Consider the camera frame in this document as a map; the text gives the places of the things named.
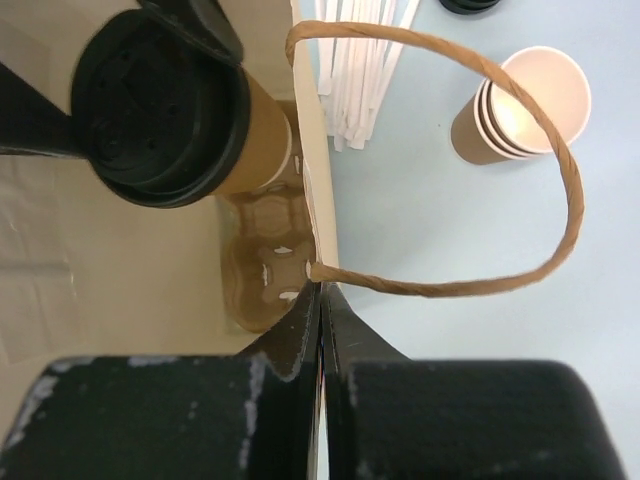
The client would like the paper-wrapped straw, lowest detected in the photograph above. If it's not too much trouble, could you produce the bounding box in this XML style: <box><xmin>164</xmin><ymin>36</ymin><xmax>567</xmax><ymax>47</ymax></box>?
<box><xmin>315</xmin><ymin>1</ymin><xmax>397</xmax><ymax>152</ymax></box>

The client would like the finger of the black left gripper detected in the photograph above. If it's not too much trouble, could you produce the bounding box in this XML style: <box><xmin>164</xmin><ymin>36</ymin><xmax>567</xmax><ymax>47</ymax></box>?
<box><xmin>1</xmin><ymin>65</ymin><xmax>94</xmax><ymax>159</ymax></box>
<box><xmin>137</xmin><ymin>0</ymin><xmax>244</xmax><ymax>66</ymax></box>

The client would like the black plastic cup lid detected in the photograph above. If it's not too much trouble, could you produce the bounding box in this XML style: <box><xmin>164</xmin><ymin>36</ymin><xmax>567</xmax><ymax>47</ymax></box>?
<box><xmin>73</xmin><ymin>5</ymin><xmax>248</xmax><ymax>209</ymax></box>

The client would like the brown paper cup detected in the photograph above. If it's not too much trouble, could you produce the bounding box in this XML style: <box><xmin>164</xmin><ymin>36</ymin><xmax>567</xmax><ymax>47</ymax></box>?
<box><xmin>213</xmin><ymin>68</ymin><xmax>293</xmax><ymax>195</ymax></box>

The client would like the stack of brown paper cups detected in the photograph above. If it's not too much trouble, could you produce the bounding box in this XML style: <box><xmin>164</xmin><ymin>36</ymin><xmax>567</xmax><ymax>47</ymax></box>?
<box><xmin>450</xmin><ymin>46</ymin><xmax>592</xmax><ymax>165</ymax></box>

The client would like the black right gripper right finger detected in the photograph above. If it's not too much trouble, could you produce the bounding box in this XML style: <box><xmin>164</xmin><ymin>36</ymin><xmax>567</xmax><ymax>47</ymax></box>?
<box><xmin>322</xmin><ymin>283</ymin><xmax>625</xmax><ymax>479</ymax></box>

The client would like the stack of black lids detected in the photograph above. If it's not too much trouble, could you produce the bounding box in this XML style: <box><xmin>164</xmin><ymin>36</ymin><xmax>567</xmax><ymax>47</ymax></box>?
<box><xmin>439</xmin><ymin>0</ymin><xmax>500</xmax><ymax>16</ymax></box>

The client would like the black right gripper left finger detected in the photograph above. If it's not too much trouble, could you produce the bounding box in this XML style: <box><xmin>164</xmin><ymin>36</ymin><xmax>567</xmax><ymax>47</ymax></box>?
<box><xmin>1</xmin><ymin>283</ymin><xmax>321</xmax><ymax>479</ymax></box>

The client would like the beige paper takeout bag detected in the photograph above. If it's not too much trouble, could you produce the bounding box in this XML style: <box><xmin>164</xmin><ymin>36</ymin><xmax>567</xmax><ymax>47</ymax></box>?
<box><xmin>0</xmin><ymin>0</ymin><xmax>585</xmax><ymax>366</ymax></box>

